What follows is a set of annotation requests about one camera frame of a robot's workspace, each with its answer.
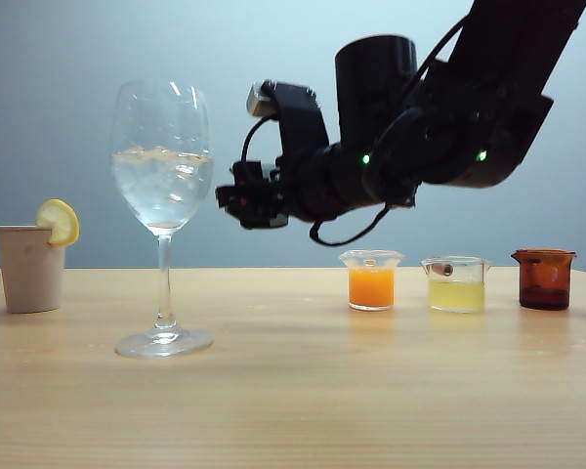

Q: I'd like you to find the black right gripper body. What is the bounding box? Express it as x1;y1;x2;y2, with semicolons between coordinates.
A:
272;144;341;224

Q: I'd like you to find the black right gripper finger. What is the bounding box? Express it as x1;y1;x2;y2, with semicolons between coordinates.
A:
215;160;271;231
267;188;290;230

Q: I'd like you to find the clear measuring cup orange juice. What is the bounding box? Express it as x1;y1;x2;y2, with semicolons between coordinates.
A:
338;249;405;313

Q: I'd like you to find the clear measuring cup yellow juice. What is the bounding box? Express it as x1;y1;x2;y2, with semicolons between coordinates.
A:
419;255;493;315

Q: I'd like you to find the beige paper cup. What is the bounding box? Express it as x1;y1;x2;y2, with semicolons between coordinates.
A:
0;225;65;315

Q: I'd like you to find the amber brown glass measuring cup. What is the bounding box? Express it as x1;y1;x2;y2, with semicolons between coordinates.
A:
510;247;579;311

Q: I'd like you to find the tall clear wine glass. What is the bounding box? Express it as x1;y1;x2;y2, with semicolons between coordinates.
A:
110;80;215;360

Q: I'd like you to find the yellow lemon slice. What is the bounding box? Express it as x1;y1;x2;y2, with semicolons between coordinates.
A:
35;198;81;248

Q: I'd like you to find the thin black camera cable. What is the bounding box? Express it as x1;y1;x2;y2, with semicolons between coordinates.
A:
240;115;275;167

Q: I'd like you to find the black looped gripper cable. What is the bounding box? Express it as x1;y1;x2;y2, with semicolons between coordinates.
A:
309;202;393;247

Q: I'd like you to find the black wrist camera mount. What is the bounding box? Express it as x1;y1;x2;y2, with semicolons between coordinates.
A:
261;79;331;165

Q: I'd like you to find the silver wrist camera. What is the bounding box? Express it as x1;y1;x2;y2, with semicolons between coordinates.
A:
245;82;275;118

